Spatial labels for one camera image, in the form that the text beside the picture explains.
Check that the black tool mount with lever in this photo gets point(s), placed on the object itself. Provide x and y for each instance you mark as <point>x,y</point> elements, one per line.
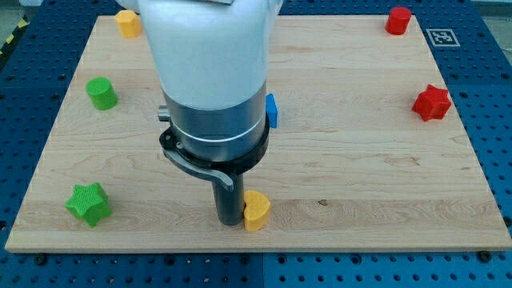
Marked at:
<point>220,173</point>

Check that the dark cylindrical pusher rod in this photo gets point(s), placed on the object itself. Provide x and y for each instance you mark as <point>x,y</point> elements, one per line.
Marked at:
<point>230,203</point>

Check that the yellow heart-shaped block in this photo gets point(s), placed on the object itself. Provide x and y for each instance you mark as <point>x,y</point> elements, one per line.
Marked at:
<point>257,210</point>

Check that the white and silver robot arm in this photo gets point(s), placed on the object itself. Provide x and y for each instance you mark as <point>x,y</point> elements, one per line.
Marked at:
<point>212,62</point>

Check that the blue block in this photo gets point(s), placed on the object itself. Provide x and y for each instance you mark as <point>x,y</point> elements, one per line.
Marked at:
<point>272,110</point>

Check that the green star block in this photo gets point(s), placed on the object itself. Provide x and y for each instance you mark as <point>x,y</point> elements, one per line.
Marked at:
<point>89,203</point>

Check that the green cylinder block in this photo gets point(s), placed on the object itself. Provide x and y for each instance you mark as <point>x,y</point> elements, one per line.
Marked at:
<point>101,93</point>

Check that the wooden board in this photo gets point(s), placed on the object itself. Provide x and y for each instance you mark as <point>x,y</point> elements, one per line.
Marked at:
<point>350,167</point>

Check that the yellow hexagon block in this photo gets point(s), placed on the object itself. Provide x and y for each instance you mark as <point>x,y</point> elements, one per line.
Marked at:
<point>129,24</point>

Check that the red star block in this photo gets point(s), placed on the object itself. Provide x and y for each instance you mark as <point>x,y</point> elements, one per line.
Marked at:
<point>432,103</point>

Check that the red cylinder block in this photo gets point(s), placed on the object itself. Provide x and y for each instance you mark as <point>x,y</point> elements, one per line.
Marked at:
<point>398,20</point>

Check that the fiducial marker tag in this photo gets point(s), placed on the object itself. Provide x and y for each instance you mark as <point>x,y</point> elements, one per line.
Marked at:
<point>442,37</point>

